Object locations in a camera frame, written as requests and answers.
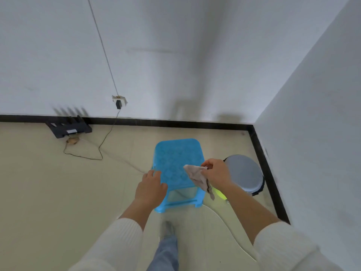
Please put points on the blue plastic stool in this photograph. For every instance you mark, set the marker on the blue plastic stool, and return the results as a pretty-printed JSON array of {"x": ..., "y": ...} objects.
[{"x": 176, "y": 158}]

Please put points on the person's left forearm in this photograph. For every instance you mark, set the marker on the person's left forearm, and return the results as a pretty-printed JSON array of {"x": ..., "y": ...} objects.
[{"x": 118, "y": 239}]

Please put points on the person's right forearm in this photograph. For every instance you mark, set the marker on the person's right forearm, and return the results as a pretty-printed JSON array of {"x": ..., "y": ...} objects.
[{"x": 270, "y": 237}]

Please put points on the person's right hand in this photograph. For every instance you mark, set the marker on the person's right hand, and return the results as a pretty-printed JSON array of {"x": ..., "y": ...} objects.
[{"x": 218, "y": 173}]

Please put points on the black antenna router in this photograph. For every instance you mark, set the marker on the black antenna router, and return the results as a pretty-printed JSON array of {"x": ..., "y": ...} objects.
[{"x": 67, "y": 125}]

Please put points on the white wall socket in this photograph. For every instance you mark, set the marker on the white wall socket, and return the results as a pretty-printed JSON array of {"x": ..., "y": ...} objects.
[{"x": 119, "y": 100}]

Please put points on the person's left jeans leg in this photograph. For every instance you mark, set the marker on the person's left jeans leg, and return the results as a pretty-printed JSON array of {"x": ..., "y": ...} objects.
[{"x": 165, "y": 255}]

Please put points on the grey wiping rag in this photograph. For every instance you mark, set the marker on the grey wiping rag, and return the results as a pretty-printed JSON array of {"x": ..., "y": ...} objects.
[{"x": 197, "y": 174}]

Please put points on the black baseboard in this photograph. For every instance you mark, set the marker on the black baseboard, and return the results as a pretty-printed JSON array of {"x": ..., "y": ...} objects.
[{"x": 270, "y": 177}]

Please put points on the yellow-green trash bin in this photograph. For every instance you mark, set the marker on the yellow-green trash bin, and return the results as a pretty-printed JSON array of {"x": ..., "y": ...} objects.
[{"x": 245, "y": 173}]

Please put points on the person's left hand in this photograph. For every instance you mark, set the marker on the person's left hand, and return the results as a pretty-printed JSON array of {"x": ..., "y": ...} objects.
[{"x": 149, "y": 189}]

